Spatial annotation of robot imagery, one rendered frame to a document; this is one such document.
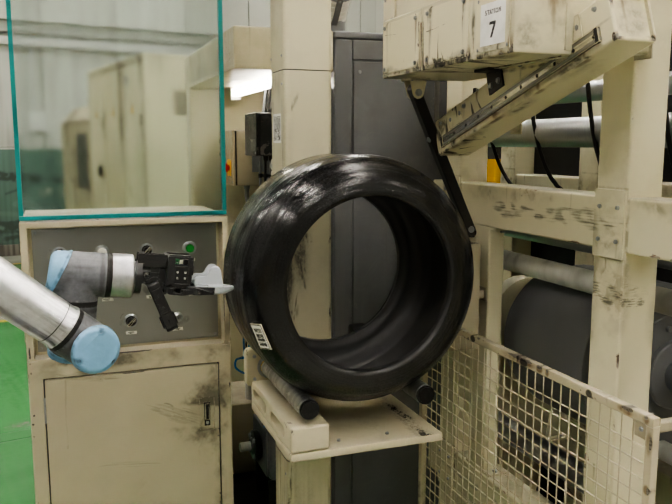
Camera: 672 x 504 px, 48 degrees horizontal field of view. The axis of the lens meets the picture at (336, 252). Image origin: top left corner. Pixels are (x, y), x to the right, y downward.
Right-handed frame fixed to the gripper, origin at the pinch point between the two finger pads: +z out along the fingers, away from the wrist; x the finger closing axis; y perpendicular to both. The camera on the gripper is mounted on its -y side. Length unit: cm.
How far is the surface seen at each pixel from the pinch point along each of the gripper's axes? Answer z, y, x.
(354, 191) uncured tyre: 22.2, 24.4, -11.8
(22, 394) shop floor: -47, -122, 306
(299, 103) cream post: 20, 44, 26
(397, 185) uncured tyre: 32.0, 26.6, -11.6
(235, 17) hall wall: 198, 242, 980
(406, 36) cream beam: 40, 62, 10
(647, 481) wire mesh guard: 64, -20, -60
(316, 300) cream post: 30.1, -6.2, 26.3
